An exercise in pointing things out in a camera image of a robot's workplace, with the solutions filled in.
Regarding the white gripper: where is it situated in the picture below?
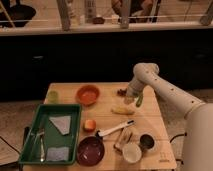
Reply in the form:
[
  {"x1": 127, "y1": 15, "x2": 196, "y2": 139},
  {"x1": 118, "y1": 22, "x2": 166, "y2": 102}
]
[{"x1": 124, "y1": 78, "x2": 146, "y2": 105}]

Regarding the yellow banana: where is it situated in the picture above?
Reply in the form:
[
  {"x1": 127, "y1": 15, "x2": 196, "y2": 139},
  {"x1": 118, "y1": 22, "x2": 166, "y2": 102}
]
[{"x1": 111, "y1": 107, "x2": 135, "y2": 115}]

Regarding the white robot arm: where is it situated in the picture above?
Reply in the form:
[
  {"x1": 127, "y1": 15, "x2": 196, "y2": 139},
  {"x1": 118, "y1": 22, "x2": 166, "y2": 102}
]
[{"x1": 124, "y1": 63, "x2": 213, "y2": 171}]

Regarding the red orange bowl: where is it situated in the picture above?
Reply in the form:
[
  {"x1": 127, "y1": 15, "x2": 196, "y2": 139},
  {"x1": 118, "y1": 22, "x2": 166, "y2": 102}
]
[{"x1": 76, "y1": 85, "x2": 100, "y2": 106}]

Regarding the dark maroon bowl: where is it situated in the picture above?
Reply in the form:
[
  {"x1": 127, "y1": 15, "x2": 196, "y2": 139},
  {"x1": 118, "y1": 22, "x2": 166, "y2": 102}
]
[{"x1": 77, "y1": 136, "x2": 105, "y2": 166}]

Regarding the brown grape bunch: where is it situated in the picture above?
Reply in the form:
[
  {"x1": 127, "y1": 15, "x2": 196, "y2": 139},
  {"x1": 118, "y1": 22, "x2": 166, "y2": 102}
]
[{"x1": 117, "y1": 89, "x2": 127, "y2": 97}]

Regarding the green cucumber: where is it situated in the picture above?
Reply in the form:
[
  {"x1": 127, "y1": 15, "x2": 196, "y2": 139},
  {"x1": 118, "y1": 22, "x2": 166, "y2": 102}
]
[{"x1": 135, "y1": 94, "x2": 143, "y2": 107}]

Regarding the striped cloth bundle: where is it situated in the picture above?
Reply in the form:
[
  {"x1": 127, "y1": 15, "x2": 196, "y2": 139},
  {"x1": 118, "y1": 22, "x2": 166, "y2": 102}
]
[{"x1": 114, "y1": 128, "x2": 133, "y2": 151}]

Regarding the dark metal can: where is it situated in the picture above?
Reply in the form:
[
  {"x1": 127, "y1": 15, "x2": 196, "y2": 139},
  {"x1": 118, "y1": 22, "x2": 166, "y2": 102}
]
[{"x1": 140, "y1": 134, "x2": 155, "y2": 152}]

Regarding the orange fruit toy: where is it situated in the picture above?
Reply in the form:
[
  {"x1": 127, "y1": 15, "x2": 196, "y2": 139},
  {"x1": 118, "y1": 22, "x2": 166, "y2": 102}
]
[{"x1": 83, "y1": 119, "x2": 96, "y2": 132}]

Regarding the white cup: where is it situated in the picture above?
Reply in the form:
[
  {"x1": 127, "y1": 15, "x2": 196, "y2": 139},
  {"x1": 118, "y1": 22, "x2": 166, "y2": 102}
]
[{"x1": 122, "y1": 143, "x2": 142, "y2": 164}]

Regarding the grey cloth upper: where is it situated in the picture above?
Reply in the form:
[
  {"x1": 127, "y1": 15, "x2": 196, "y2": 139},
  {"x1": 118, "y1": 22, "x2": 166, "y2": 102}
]
[{"x1": 49, "y1": 116, "x2": 71, "y2": 135}]

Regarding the grey cloth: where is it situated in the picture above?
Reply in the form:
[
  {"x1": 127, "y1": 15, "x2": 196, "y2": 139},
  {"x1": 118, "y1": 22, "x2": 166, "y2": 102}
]
[
  {"x1": 49, "y1": 116, "x2": 71, "y2": 135},
  {"x1": 46, "y1": 147, "x2": 69, "y2": 161}
]

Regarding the green cup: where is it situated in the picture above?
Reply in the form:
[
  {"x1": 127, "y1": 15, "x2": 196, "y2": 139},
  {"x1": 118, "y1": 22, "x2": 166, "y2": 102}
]
[{"x1": 47, "y1": 91, "x2": 59, "y2": 104}]

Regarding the green plastic tray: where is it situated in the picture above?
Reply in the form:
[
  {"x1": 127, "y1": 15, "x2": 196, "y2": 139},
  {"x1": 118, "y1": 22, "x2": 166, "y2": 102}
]
[{"x1": 19, "y1": 104, "x2": 81, "y2": 165}]

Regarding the grey cloth lower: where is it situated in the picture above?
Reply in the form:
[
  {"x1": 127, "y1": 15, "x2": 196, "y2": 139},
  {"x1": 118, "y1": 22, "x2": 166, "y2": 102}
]
[{"x1": 46, "y1": 147, "x2": 69, "y2": 161}]

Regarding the metal utensil in tray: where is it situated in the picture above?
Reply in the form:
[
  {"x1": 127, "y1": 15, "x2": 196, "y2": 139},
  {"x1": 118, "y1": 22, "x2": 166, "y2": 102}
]
[{"x1": 40, "y1": 132, "x2": 45, "y2": 162}]

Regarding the white handled brush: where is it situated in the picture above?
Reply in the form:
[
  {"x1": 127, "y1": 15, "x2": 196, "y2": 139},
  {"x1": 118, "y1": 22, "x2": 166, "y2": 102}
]
[{"x1": 95, "y1": 120, "x2": 135, "y2": 138}]

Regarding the black cable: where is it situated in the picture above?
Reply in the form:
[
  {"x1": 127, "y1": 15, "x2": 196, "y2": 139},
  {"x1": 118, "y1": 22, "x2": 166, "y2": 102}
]
[{"x1": 169, "y1": 133, "x2": 186, "y2": 166}]

